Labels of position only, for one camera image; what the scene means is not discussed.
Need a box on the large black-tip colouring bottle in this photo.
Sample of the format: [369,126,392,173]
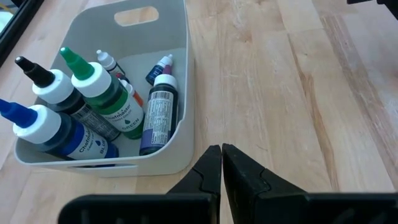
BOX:
[14,55,122,142]

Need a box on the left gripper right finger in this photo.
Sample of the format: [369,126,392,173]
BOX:
[221,142,398,224]

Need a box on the large green-tip colouring bottle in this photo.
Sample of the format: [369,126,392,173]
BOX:
[58,46,146,140]

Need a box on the black aluminium frame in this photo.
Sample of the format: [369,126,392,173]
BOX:
[0,0,45,68]

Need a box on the small orange white-label dropper bottle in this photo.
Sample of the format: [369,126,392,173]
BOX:
[119,78,144,108]

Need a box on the small dark dropper bottle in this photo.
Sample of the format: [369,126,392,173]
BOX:
[95,49,127,80]

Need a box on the grey plastic bin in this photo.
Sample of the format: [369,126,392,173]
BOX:
[12,0,196,178]

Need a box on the large purple-tip colouring bottle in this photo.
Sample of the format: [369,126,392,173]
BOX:
[139,64,180,156]

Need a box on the large blue-tip colouring bottle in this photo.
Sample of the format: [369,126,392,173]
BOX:
[0,98,121,169]

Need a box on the small blue dropper bottle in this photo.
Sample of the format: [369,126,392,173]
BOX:
[145,54,174,86]

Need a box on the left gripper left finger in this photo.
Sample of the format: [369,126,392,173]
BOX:
[58,144,223,224]

